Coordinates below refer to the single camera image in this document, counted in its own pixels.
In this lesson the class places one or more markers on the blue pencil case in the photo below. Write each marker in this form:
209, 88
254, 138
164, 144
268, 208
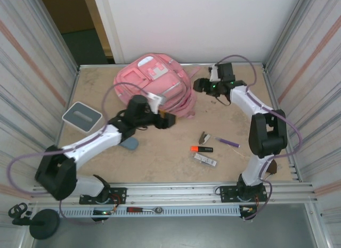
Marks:
131, 144

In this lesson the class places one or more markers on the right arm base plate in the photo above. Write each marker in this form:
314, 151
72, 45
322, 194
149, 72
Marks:
227, 193

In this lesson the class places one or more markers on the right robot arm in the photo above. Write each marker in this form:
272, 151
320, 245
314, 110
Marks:
267, 133

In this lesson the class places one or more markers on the small circuit board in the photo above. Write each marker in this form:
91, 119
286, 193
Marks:
101, 212

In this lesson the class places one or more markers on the brown wooden door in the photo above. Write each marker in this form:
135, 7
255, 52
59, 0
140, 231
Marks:
66, 11

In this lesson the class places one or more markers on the purple pen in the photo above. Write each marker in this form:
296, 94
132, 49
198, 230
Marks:
227, 142

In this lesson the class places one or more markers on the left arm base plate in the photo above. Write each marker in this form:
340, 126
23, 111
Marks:
118, 195

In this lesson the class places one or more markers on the pink backpack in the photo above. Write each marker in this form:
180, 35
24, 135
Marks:
149, 80

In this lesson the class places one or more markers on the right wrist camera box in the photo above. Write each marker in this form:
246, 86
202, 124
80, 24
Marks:
214, 72

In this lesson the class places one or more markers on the black round stand base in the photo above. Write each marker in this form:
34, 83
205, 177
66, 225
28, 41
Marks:
44, 226

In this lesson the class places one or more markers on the black clamp holder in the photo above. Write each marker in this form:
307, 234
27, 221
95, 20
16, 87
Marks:
17, 212

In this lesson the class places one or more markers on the white grey square box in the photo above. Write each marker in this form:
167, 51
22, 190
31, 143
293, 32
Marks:
81, 116

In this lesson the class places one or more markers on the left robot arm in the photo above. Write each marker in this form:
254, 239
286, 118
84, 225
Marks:
88, 144

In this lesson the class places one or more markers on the aluminium mounting rail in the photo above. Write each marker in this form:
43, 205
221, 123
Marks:
173, 192

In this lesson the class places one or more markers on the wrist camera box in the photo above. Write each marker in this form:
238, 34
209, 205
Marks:
157, 101
214, 72

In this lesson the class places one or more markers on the orange black highlighter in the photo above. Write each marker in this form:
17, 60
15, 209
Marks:
202, 149

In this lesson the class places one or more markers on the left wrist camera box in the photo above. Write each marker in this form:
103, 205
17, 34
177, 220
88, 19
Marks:
157, 101

